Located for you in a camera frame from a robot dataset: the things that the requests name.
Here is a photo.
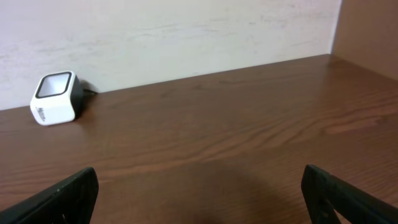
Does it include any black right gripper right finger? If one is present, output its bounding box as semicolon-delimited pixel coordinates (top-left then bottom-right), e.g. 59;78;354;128
301;165;397;224

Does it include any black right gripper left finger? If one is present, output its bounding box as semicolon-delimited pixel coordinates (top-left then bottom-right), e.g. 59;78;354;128
1;167;99;224

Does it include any white barcode scanner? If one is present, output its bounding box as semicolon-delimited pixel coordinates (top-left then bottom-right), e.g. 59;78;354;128
30;71;84;126

